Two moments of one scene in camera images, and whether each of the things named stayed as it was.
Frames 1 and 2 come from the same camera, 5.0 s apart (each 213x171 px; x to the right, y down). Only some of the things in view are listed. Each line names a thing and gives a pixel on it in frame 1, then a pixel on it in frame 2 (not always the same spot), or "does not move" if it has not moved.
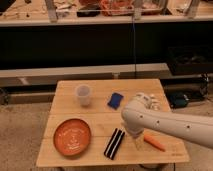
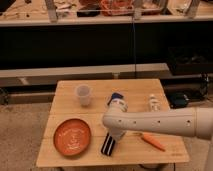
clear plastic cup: (83, 93) does not move
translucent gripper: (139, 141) -> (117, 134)
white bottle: (155, 102) does not move
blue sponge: (115, 100) does not move
